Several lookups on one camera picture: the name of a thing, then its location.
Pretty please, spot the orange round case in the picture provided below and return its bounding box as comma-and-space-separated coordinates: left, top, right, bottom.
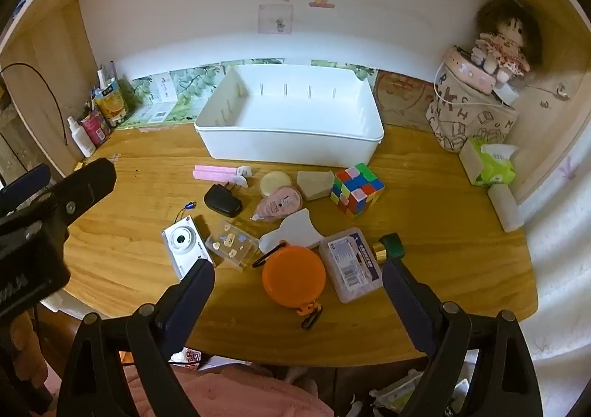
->
252, 241, 326, 331

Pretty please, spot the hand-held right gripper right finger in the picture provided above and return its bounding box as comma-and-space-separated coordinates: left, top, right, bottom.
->
381, 257, 543, 417

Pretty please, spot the beige angular block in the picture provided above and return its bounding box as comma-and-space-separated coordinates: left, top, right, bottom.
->
297, 170, 334, 201

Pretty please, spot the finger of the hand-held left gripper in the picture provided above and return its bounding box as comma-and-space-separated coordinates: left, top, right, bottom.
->
46, 157, 117, 233
0, 163, 51, 217

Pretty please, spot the pink round box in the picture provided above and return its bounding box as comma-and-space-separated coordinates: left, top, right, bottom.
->
443, 46, 497, 94

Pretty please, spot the letter-print fabric basket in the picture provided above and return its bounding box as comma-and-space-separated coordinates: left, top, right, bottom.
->
427, 70, 520, 154

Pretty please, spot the white tube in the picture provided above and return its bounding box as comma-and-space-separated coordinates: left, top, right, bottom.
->
95, 61, 116, 91

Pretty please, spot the clear labelled plastic box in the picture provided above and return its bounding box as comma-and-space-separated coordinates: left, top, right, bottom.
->
318, 227, 384, 304

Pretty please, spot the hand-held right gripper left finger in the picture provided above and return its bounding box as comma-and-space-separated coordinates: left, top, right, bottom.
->
56, 258, 216, 417

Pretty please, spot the brown printed board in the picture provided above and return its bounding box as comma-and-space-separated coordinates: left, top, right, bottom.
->
372, 70, 439, 131

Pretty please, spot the pink fleece clothing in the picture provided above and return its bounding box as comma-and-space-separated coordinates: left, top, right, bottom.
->
124, 364, 333, 417

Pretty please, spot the round cream tin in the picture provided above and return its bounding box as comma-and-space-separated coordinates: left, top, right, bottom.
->
259, 170, 291, 198

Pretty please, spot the red printed packet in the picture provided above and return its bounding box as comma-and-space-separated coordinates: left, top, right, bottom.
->
79, 111, 112, 147

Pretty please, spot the white power adapter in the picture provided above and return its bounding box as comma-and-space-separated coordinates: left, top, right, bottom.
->
496, 83, 520, 104

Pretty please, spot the white squeeze bottle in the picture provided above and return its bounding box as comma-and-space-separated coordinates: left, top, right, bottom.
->
67, 116, 96, 158

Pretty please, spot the thin black wire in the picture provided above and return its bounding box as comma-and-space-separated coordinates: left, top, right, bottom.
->
0, 63, 68, 154

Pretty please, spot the multicoloured puzzle cube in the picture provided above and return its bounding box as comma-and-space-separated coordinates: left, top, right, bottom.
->
329, 163, 385, 217

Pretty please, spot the white box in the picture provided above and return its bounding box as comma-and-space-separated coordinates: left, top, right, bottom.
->
259, 208, 322, 251

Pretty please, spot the white plastic storage bin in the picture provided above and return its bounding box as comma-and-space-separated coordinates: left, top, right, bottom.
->
194, 64, 385, 167

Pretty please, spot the green flattened cardboard box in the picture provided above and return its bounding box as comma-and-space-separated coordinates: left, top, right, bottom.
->
115, 59, 377, 126

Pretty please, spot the black charger plug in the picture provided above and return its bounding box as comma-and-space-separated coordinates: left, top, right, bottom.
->
204, 183, 243, 217

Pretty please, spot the white compact camera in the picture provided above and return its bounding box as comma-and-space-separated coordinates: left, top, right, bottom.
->
161, 200, 215, 280

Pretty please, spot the brown-haired rag doll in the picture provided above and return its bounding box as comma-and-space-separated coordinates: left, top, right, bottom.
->
471, 0, 543, 85

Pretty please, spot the pink correction tape dispenser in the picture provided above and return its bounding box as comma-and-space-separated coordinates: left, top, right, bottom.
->
252, 185, 303, 221

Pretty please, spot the orange juice carton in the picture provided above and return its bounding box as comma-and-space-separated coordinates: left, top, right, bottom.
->
92, 77, 130, 126

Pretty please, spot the green tissue pack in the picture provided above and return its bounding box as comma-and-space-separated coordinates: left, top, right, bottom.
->
458, 136, 518, 187

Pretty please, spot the clear acrylic box with stickers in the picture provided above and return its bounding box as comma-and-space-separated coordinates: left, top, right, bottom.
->
206, 219, 260, 271

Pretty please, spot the green bottle with gold cap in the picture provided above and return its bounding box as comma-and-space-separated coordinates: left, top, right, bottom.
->
372, 233, 407, 263

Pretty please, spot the square pale wall sticker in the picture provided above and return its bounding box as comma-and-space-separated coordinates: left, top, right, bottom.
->
257, 3, 294, 35

